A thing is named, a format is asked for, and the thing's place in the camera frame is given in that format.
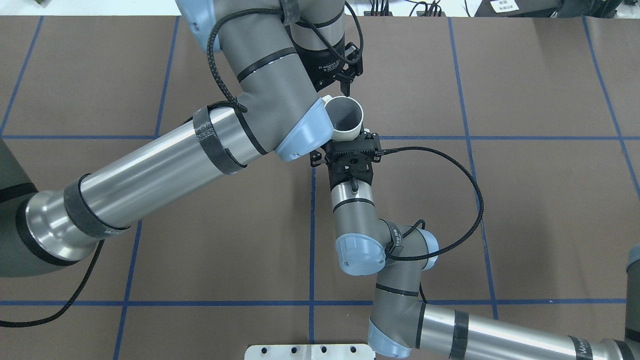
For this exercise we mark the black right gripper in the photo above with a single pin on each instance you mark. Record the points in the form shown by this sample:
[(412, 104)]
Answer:
[(316, 158)]

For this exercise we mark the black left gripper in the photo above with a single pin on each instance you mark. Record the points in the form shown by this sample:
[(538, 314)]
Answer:
[(324, 64)]

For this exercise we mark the white ribbed mug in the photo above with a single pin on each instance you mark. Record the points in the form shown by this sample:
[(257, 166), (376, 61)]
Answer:
[(341, 118)]

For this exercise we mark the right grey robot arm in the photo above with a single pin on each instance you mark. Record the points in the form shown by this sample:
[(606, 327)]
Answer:
[(400, 322)]

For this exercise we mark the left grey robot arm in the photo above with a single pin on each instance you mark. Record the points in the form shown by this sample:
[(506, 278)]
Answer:
[(277, 49)]

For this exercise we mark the black box with label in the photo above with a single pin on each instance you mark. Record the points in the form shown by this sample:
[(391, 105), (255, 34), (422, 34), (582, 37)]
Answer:
[(547, 8)]

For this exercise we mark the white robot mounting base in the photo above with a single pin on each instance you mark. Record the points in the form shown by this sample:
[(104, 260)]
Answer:
[(349, 351)]

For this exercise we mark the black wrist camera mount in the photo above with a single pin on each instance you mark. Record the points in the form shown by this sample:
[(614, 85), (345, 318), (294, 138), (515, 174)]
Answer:
[(366, 145)]

